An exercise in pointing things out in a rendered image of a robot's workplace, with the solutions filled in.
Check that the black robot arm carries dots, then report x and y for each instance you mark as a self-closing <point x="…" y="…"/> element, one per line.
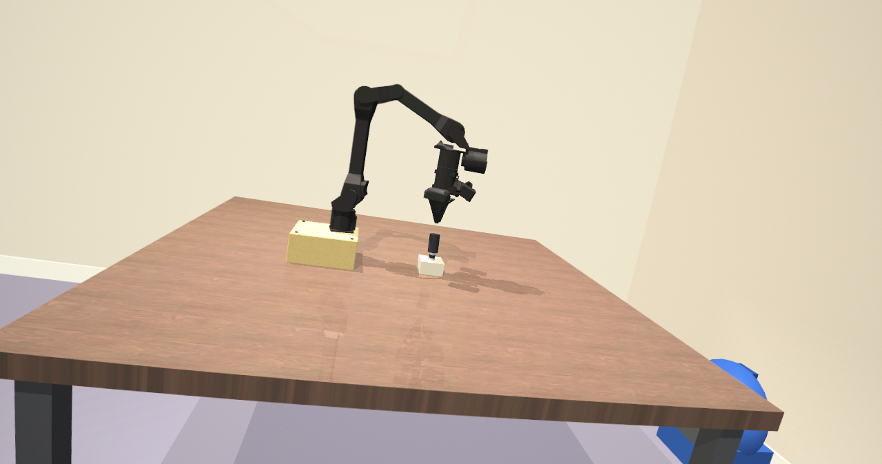
<point x="343" y="216"/>

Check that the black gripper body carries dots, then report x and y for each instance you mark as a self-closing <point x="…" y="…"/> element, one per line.
<point x="444" y="181"/>

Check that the white square block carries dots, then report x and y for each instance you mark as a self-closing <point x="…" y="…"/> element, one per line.
<point x="430" y="267"/>

